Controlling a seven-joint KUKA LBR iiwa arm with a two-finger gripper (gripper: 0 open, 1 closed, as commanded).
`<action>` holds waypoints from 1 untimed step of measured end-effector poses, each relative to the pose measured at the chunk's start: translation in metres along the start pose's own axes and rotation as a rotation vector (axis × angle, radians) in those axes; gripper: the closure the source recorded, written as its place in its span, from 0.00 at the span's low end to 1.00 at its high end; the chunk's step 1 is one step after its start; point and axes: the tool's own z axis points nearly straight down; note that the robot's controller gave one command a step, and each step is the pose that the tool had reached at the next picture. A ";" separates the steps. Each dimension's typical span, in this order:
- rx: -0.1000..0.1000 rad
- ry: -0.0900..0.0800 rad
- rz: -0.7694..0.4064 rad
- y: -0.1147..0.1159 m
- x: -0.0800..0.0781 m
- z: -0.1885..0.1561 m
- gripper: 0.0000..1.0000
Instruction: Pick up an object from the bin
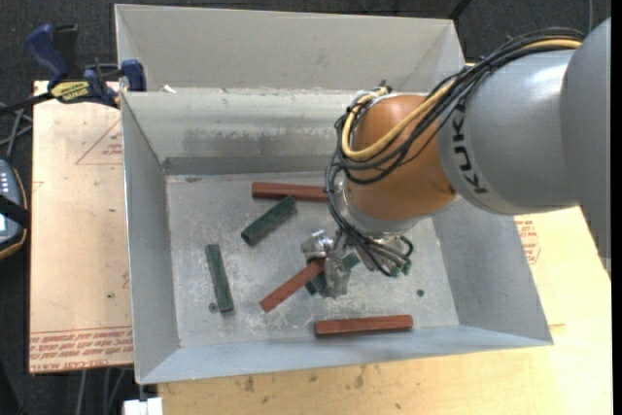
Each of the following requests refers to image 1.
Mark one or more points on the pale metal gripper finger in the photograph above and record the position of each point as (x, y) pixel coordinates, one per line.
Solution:
(336, 278)
(317, 246)

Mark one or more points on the red-brown block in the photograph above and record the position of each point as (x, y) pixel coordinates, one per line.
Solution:
(363, 325)
(286, 289)
(286, 191)

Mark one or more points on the grey metal bin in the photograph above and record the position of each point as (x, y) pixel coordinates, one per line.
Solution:
(291, 131)

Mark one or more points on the brown cardboard board red print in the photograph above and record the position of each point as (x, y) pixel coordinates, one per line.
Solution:
(78, 218)

